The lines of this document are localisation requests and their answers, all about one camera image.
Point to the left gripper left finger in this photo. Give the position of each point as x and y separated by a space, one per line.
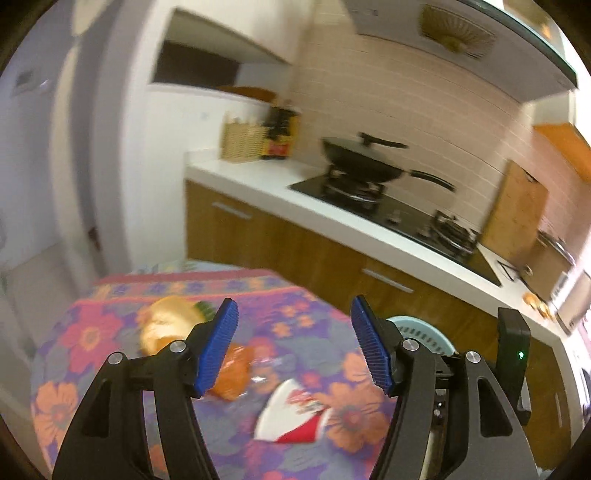
106 438

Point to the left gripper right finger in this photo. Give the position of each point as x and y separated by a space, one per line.
406 371

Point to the large pomelo peel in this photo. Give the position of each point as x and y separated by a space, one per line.
168 319

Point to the clear plastic bag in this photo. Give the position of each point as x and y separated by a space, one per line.
252 365

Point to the green vegetable leaf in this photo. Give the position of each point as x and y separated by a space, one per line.
205 310

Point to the red white paper cup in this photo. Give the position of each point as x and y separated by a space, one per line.
292 416

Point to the light blue trash basket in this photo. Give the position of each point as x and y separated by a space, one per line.
425 333

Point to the white kitchen countertop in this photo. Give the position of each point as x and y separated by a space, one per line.
265 184

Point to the orange peels on counter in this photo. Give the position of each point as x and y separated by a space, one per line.
537 304

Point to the white timer device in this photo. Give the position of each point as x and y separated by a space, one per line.
561 283

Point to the brown rice cooker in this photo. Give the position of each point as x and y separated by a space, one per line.
546 266

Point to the floral tablecloth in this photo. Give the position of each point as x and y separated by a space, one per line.
315 345

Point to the wooden cutting board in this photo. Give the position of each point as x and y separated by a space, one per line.
512 226

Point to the black gas stove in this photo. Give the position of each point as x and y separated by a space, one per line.
439 232

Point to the wooden cabinet doors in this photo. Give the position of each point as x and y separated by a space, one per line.
225 230

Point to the black wok with lid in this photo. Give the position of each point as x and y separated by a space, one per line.
360 159

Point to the beige utensil basket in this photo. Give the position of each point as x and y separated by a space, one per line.
242 141

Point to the large sauce bottle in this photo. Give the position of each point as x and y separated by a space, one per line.
281 125

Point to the range hood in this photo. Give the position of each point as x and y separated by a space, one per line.
475 35

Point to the orange wall cabinet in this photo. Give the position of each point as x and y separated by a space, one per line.
571 144

